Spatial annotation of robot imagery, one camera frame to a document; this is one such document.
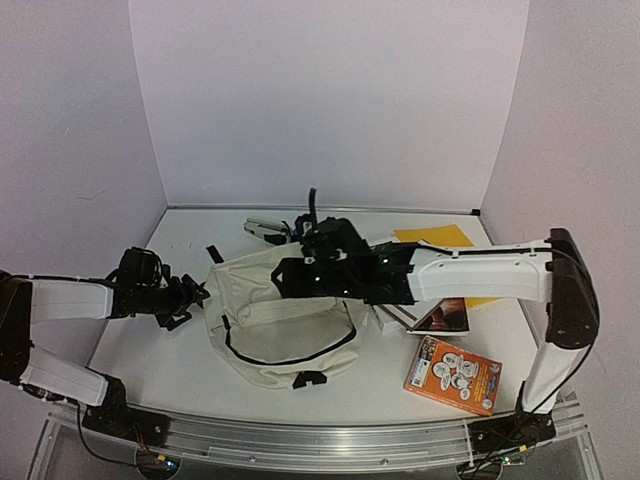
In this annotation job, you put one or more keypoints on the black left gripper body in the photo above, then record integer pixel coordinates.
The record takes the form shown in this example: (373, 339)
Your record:
(160, 301)

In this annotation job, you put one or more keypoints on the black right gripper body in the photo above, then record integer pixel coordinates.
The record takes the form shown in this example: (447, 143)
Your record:
(302, 277)

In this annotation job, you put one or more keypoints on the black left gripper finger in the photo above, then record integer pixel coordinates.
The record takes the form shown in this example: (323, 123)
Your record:
(172, 320)
(194, 293)

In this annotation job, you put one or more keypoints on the cream white backpack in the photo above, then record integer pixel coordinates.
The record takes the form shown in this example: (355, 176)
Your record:
(274, 342)

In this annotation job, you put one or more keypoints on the white Decorate Furniture book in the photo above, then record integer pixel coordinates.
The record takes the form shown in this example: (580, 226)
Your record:
(408, 315)

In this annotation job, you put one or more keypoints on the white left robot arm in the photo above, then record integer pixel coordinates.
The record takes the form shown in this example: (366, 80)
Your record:
(31, 299)

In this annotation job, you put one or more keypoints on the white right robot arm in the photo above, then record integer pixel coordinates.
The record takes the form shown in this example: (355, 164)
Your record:
(549, 271)

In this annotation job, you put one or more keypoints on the palm leaf cover book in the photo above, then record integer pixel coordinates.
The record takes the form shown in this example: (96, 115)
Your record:
(385, 323)

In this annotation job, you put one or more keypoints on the yellow paper folder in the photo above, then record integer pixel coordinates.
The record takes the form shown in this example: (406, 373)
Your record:
(449, 236)

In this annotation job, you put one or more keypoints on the Three Days To See book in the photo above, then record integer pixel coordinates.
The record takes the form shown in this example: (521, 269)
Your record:
(447, 319)

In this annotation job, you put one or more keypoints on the silver stapler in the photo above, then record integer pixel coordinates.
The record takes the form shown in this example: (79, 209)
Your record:
(273, 233)

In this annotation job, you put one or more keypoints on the orange comic book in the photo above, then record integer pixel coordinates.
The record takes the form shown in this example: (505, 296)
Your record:
(455, 377)

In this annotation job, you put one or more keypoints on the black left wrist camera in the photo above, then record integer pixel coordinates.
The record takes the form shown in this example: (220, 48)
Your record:
(140, 267)

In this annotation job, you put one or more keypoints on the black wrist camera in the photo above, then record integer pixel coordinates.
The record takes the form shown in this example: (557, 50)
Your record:
(307, 225)
(140, 267)

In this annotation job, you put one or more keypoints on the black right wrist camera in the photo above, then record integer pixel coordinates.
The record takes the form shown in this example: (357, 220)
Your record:
(307, 225)

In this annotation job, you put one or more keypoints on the aluminium front rail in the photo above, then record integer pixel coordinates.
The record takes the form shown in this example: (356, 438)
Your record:
(560, 443)

